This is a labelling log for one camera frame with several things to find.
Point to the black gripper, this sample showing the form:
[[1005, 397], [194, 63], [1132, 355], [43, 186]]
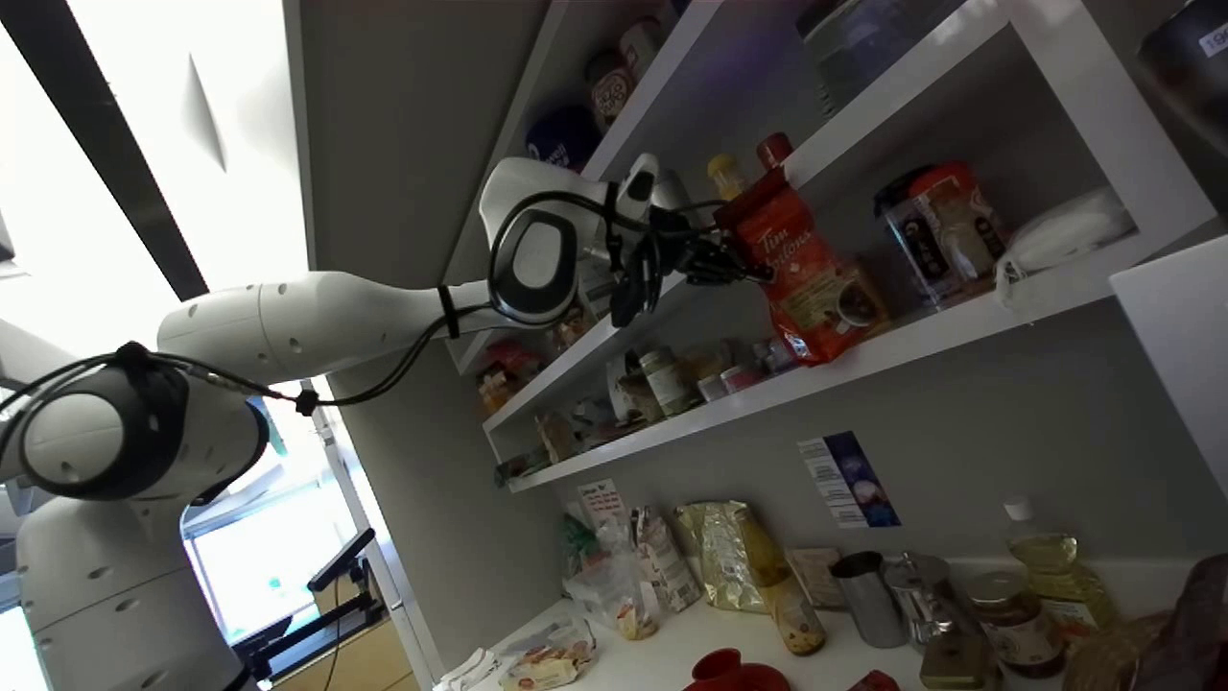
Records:
[[675, 250]]

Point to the orange coffee packet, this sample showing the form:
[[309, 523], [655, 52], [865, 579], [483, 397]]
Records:
[[810, 281]]

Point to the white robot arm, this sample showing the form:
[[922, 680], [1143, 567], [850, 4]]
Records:
[[291, 329]]

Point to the white shelf unit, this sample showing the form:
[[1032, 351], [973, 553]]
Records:
[[973, 347]]

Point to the yellow-capped bottle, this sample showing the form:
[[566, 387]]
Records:
[[724, 178]]

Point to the small pink jar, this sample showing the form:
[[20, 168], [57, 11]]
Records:
[[733, 374]]

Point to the red-capped bottle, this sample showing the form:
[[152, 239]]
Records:
[[771, 150]]

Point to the white jar green lid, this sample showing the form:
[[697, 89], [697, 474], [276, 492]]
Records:
[[669, 382]]

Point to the brown jar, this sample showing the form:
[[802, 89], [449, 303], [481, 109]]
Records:
[[632, 397]]

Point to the blue container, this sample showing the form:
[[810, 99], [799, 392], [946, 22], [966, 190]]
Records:
[[560, 141]]

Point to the dark-lidded spice jar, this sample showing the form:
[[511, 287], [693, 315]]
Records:
[[611, 86]]

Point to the clear jar red lid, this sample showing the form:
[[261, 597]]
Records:
[[941, 236]]

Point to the dark large container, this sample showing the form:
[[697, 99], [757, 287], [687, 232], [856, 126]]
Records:
[[877, 45]]

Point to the gold foil bag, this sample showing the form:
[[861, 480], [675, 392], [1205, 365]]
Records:
[[730, 552]]

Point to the white printed bag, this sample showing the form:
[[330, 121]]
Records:
[[625, 562]]

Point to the white plastic-wrapped item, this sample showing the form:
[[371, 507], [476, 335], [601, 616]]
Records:
[[1064, 236]]

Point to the amber liquid bottle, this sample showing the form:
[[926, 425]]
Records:
[[795, 616]]

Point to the steel can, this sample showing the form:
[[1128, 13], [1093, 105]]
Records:
[[870, 599]]

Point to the red mug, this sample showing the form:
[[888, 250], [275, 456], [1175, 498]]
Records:
[[733, 675]]

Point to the glass storage jar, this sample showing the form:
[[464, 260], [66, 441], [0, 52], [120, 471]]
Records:
[[937, 620]]

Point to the clear bag of snacks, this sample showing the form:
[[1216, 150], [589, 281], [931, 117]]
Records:
[[547, 654]]

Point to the clear oil bottle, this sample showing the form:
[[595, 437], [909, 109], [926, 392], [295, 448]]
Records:
[[1055, 562]]

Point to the white cabinet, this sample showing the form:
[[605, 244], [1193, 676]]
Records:
[[1182, 360]]

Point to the brown-lidded spread jar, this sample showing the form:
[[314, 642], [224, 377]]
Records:
[[1019, 637]]

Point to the black ceiling beam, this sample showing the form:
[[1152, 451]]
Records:
[[109, 141]]

